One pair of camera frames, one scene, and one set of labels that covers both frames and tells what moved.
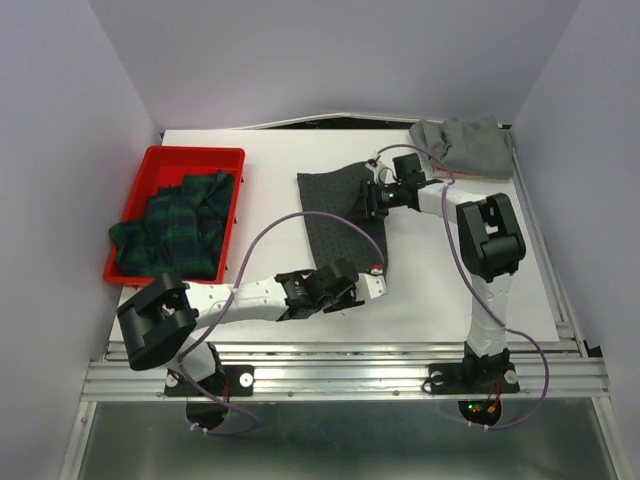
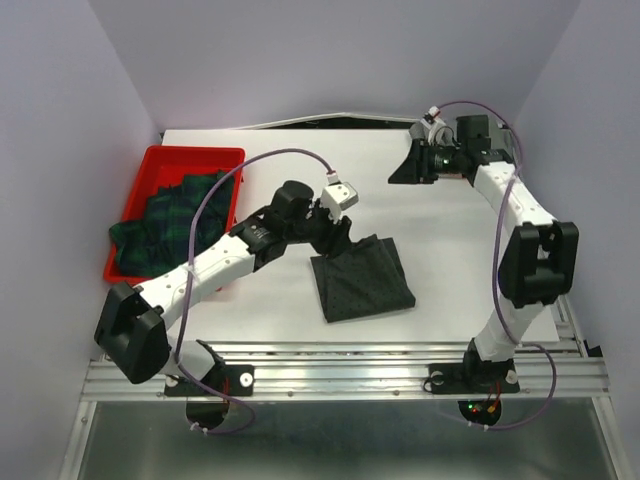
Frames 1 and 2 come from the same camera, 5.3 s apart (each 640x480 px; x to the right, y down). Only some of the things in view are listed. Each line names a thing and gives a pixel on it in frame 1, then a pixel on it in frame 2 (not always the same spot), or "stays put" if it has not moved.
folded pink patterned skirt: x=438 y=173 stays put
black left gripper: x=347 y=300 to x=336 y=238
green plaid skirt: x=181 y=230 stays put
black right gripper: x=373 y=206 to x=414 y=169
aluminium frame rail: x=358 y=371 stays put
